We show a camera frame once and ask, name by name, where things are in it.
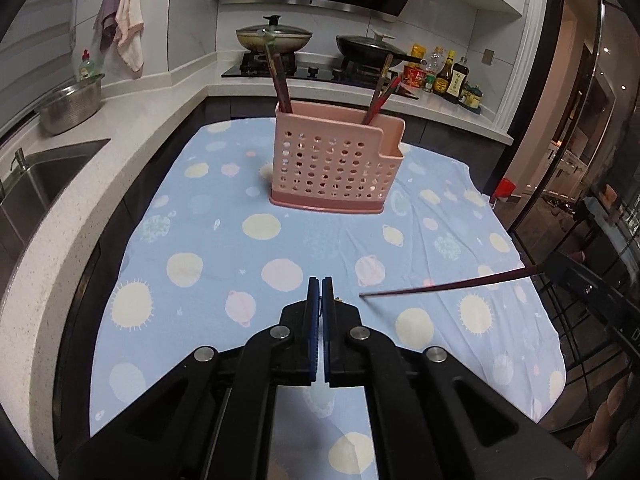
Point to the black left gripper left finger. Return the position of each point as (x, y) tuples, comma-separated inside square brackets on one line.
[(299, 360)]

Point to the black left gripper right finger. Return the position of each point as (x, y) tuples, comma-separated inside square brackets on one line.
[(343, 355)]

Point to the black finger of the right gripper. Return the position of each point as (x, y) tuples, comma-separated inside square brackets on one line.
[(607, 304)]

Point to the dark purple chopstick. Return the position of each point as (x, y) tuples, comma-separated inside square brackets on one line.
[(485, 280)]

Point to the dark brown chopstick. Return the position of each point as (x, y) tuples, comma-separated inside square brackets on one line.
[(378, 89)]

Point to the dark red chopstick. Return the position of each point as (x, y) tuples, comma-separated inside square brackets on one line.
[(269, 58)]

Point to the crimson chopstick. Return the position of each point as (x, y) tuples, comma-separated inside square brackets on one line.
[(378, 103)]

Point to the maroon chopstick with band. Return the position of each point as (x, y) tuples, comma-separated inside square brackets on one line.
[(280, 84)]

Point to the green chopstick gold band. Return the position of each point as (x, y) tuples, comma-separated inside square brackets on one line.
[(267, 41)]

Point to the person's right hand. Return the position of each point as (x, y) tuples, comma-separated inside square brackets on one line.
[(610, 426)]

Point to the blue patterned tablecloth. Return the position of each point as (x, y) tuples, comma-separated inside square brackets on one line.
[(212, 261)]

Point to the pink perforated utensil holder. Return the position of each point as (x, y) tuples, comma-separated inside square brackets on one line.
[(326, 159)]

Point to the small green-lid jar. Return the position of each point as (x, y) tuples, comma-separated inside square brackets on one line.
[(470, 98)]

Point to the black gas stove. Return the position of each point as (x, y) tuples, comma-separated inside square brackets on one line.
[(251, 73)]

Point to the brown sauce bottle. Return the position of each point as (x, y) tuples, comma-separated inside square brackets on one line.
[(443, 77)]

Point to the dark soy sauce bottle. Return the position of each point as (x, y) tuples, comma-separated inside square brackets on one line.
[(459, 73)]

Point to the red label jar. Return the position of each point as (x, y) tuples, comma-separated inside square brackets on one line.
[(414, 76)]

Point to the olive wok with lid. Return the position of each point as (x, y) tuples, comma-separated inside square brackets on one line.
[(282, 38)]

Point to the black frying pan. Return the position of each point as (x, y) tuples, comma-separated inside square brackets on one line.
[(371, 51)]

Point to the clear bottle with cap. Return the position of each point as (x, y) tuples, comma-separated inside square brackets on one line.
[(433, 66)]

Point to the stainless steel sink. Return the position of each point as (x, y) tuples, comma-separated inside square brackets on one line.
[(30, 194)]

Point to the yellow cap bottle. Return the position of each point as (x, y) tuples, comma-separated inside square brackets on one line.
[(417, 52)]

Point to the stainless steel colander bowl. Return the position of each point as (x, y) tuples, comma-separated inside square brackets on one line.
[(69, 106)]

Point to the chrome faucet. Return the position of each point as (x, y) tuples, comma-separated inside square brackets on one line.
[(18, 166)]

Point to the green dish soap bottle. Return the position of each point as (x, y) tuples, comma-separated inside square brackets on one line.
[(87, 67)]

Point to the pink hanging towel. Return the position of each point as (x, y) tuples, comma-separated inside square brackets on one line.
[(128, 36)]

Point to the purple hanging cloth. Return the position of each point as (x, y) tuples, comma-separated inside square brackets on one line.
[(105, 23)]

